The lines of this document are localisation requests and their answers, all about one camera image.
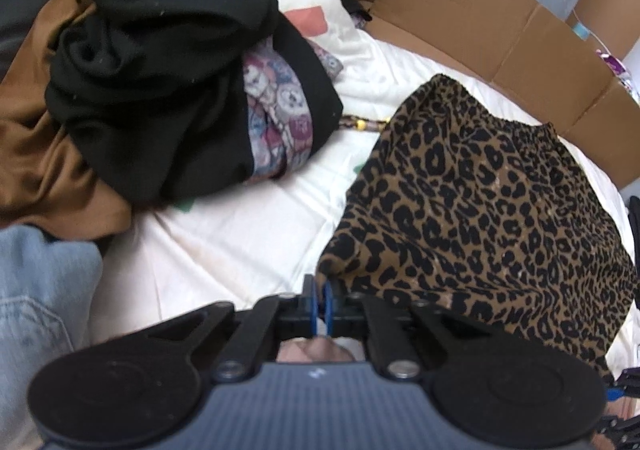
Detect black garment patterned lining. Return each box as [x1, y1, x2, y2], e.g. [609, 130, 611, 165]
[44, 0, 345, 203]

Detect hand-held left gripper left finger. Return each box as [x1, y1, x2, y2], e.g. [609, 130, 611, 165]
[107, 275, 319, 379]

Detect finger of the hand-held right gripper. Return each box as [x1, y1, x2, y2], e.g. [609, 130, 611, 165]
[606, 369, 640, 401]
[597, 412, 640, 450]

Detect leopard print pants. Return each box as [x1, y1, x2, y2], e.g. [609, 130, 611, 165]
[316, 74, 640, 376]

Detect flat cardboard sheet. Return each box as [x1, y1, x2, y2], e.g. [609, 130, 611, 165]
[305, 0, 640, 191]

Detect brown cloth garment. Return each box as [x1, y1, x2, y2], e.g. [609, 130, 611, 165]
[0, 0, 133, 238]

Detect cream bear print blanket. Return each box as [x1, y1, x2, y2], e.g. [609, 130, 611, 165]
[90, 0, 640, 381]

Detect upright cardboard box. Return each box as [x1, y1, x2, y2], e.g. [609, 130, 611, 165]
[565, 0, 640, 60]

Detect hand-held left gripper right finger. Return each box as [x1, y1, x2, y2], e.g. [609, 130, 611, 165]
[322, 282, 506, 379]

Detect beaded braided cord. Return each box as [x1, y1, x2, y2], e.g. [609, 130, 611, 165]
[337, 115, 393, 133]

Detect white purple refill pouch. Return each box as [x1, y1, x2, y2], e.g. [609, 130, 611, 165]
[595, 48, 640, 101]

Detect light blue denim jeans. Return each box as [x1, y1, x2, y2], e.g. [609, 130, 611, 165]
[0, 225, 103, 450]

